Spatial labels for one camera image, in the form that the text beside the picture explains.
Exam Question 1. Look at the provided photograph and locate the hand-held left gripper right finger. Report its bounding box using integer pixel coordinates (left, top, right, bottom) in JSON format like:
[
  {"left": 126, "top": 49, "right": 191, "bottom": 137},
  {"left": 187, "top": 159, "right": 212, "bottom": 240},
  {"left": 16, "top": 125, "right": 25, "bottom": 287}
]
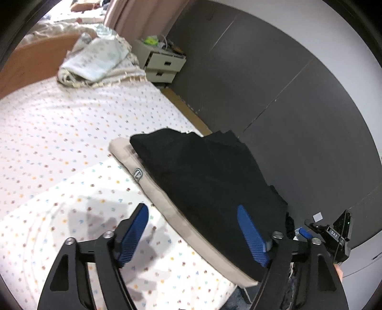
[{"left": 237, "top": 205, "right": 348, "bottom": 310}]

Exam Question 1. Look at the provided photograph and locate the black jacket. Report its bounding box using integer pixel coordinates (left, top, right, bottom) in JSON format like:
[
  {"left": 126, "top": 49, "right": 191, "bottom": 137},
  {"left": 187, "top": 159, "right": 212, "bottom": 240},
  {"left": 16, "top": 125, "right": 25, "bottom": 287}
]
[{"left": 130, "top": 128, "right": 288, "bottom": 282}]

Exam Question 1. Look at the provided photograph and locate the white nightstand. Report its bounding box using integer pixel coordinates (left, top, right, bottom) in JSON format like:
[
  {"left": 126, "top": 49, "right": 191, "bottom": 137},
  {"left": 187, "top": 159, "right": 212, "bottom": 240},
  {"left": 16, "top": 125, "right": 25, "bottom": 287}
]
[{"left": 131, "top": 39, "right": 187, "bottom": 84}]

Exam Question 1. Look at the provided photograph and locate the pale patterned cloth pile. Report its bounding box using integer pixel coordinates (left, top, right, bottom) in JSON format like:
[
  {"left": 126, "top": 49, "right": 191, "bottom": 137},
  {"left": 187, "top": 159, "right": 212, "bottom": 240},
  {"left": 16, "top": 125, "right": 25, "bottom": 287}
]
[{"left": 58, "top": 31, "right": 147, "bottom": 90}]

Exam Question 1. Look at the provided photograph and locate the orange item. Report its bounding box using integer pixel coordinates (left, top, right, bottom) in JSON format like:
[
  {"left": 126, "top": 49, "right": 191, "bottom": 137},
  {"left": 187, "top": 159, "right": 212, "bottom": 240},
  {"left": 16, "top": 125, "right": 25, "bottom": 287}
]
[{"left": 70, "top": 1, "right": 102, "bottom": 12}]

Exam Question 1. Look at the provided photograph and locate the white floral bed sheet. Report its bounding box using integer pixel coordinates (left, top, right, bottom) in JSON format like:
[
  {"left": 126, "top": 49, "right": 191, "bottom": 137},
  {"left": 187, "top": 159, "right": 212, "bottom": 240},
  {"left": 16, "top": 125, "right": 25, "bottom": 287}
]
[{"left": 0, "top": 76, "right": 239, "bottom": 310}]

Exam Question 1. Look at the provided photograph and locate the orange-brown blanket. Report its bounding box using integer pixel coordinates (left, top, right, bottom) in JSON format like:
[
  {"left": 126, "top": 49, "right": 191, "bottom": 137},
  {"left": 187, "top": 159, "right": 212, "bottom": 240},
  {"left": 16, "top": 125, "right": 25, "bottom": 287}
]
[{"left": 0, "top": 33, "right": 82, "bottom": 100}]

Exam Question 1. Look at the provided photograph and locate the pink curtain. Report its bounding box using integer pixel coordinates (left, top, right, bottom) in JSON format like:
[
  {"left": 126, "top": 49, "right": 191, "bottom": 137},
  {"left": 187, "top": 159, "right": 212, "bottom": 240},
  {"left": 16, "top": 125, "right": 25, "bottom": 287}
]
[{"left": 103, "top": 0, "right": 191, "bottom": 45}]

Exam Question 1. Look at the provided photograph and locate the folded beige cloth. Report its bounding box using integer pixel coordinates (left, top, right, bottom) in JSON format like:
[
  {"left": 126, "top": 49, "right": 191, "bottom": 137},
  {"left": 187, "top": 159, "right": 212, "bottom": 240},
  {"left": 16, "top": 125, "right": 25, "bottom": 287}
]
[{"left": 109, "top": 137, "right": 260, "bottom": 288}]

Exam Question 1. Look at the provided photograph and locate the crumpled beige duvet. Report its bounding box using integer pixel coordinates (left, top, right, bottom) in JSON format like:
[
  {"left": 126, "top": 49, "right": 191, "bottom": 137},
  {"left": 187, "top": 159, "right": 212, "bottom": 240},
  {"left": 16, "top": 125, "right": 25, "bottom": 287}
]
[{"left": 22, "top": 21, "right": 99, "bottom": 39}]

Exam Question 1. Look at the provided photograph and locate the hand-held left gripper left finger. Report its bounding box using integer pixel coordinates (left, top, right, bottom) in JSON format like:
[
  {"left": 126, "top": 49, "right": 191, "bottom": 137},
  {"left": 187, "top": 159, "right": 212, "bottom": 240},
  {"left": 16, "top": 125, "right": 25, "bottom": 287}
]
[{"left": 37, "top": 203, "right": 149, "bottom": 310}]

